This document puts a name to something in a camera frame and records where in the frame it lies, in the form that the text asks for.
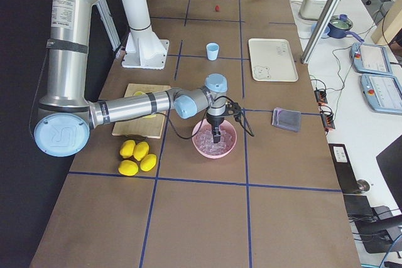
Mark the lemon slices row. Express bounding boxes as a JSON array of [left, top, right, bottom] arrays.
[[133, 91, 158, 119]]

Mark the teach pendant near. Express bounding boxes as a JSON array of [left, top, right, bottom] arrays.
[[361, 73, 401, 115]]

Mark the grey folded cloth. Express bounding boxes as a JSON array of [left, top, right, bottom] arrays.
[[278, 109, 302, 132]]

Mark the blue bowl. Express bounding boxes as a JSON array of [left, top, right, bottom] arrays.
[[310, 23, 330, 39]]

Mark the yellow lemon middle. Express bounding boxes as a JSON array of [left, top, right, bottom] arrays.
[[139, 154, 157, 172]]

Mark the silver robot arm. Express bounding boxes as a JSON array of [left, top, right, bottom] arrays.
[[32, 0, 227, 157]]

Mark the yellow lemon top right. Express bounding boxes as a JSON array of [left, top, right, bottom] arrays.
[[133, 141, 149, 161]]

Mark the light blue plastic cup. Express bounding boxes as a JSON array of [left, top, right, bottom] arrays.
[[206, 43, 220, 61]]

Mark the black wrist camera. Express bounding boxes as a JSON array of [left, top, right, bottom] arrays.
[[224, 100, 242, 123]]

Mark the cream bear serving tray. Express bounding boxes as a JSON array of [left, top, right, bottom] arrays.
[[248, 38, 298, 82]]

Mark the blue saucepan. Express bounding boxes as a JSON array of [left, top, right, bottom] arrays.
[[328, 14, 364, 43]]

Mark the yellow lemon bottom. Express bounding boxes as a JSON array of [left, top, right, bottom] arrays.
[[118, 160, 139, 176]]

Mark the teach pendant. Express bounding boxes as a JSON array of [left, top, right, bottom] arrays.
[[361, 73, 401, 115], [350, 42, 393, 75]]

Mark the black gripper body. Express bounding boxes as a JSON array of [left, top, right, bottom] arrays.
[[207, 114, 224, 132]]

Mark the aluminium frame post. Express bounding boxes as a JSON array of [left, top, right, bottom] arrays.
[[301, 0, 340, 64]]

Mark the pink bowl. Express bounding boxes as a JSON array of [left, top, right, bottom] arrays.
[[192, 119, 237, 159]]

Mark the yellow lemon top left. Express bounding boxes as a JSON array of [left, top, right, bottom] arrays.
[[119, 139, 136, 159]]

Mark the wooden cutting board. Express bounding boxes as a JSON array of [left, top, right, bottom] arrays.
[[112, 83, 171, 139]]

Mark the pile of ice cubes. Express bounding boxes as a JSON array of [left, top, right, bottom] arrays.
[[193, 124, 236, 156]]

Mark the teach pendant far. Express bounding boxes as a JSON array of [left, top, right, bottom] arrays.
[[350, 42, 393, 75]]

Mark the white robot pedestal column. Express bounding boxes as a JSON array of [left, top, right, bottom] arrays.
[[121, 0, 170, 70]]

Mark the yellow lemon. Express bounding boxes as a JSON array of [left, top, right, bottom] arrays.
[[133, 141, 149, 161], [119, 139, 136, 159], [118, 160, 139, 176], [139, 154, 157, 172]]

